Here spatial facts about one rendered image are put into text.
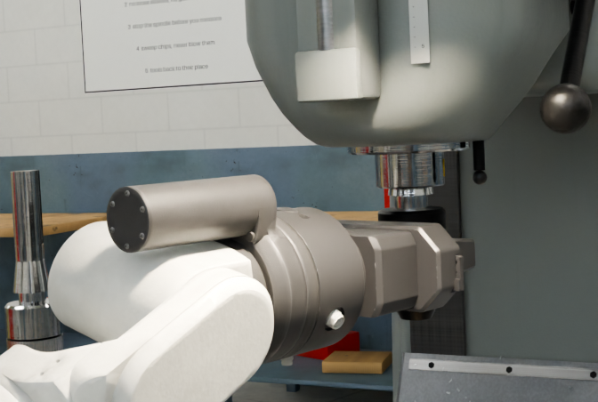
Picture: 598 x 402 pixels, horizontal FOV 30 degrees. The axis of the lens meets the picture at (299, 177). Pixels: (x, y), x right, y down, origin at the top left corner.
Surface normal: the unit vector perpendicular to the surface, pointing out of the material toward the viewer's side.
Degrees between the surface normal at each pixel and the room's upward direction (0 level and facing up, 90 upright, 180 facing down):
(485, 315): 90
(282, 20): 90
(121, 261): 40
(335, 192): 90
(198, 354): 103
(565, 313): 90
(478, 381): 63
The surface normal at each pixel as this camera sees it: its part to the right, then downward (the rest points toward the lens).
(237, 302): 0.73, 0.22
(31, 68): -0.45, 0.07
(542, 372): -0.42, -0.39
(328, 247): 0.62, -0.50
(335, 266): 0.70, -0.30
